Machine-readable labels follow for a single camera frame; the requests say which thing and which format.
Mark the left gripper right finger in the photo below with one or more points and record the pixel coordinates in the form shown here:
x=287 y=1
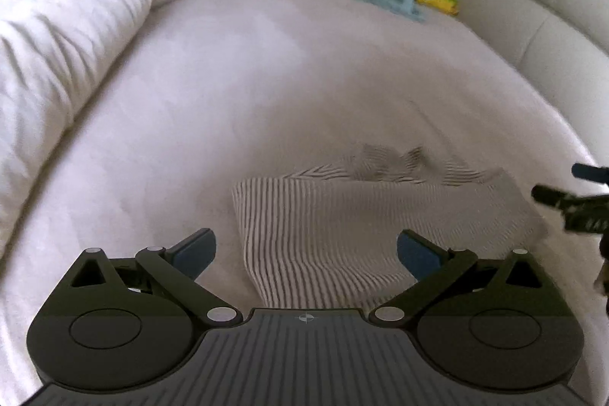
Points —
x=436 y=271

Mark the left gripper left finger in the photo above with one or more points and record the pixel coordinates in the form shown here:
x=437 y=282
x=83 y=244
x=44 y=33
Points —
x=176 y=269

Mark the grey striped garment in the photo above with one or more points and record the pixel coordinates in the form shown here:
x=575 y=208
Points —
x=326 y=237

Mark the pale pink bed sheet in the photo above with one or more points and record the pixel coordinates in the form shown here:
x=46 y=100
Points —
x=212 y=92

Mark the cream padded headboard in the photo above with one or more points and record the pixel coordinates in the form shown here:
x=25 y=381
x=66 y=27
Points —
x=561 y=48

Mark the beige rolled duvet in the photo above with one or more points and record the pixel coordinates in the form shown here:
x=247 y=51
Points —
x=54 y=55

